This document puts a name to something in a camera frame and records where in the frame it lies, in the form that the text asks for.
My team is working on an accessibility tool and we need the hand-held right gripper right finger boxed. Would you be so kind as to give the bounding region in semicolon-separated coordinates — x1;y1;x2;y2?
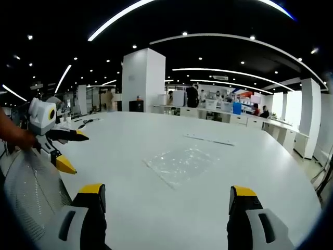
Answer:
226;185;295;250

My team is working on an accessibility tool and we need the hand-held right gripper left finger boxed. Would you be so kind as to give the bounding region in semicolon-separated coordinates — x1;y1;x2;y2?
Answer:
43;183;107;250

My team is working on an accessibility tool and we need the clear food packaging bag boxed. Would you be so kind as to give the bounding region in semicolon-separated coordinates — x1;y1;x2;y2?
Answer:
142;147;221;190

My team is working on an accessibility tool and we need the person's left hand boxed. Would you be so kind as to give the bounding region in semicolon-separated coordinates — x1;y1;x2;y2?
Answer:
10;128;42;152

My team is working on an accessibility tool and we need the grey mesh office chair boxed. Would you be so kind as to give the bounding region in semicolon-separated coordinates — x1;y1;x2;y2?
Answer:
0;145;73;243

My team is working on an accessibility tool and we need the black cabinet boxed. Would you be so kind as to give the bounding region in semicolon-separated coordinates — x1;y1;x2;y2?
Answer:
129;100;145;113

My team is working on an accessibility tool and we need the white square pillar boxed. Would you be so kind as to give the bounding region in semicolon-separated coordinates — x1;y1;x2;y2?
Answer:
121;47;166;113

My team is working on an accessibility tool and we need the long white counter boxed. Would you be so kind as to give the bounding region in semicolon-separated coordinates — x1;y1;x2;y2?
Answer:
152;104;311;157

